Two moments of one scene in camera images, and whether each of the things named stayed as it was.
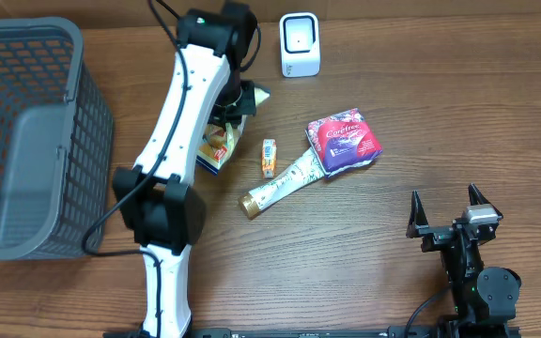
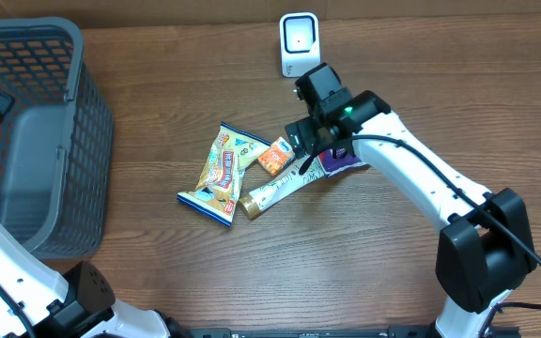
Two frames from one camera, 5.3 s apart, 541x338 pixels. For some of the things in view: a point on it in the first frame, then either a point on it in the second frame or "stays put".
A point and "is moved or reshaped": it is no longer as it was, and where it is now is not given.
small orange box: (269, 156) is moved or reshaped
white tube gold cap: (308, 169) stays put
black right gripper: (436, 235) → (302, 134)
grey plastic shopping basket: (41, 140) stays put
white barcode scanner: (300, 44) stays put
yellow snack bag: (217, 144) → (217, 194)
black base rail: (343, 332) stays put
